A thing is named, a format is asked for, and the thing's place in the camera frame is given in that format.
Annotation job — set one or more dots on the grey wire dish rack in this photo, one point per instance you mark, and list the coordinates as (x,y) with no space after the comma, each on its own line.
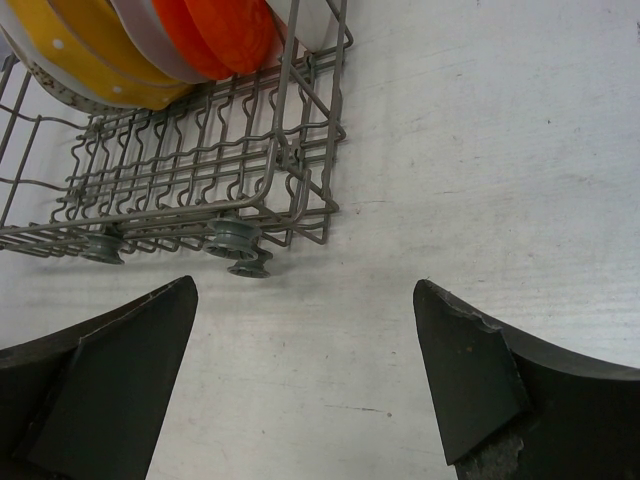
(233,168)

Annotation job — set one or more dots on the speckled beige small plate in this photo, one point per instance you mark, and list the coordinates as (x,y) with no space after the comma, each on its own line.
(67,96)

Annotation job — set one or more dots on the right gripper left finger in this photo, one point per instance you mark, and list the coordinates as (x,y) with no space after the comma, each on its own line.
(89,401)

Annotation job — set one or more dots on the orange round plate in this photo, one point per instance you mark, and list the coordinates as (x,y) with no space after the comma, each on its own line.
(238,32)
(185,36)

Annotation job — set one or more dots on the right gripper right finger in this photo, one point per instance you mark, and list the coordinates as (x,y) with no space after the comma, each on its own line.
(510,405)

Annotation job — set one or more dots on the light blue scalloped plate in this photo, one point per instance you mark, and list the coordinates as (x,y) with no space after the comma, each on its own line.
(144,28)

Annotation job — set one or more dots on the white rectangular plate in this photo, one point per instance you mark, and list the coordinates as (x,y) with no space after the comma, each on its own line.
(314,19)

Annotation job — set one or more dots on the yellow dotted scalloped plate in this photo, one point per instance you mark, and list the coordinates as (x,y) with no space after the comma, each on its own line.
(85,40)

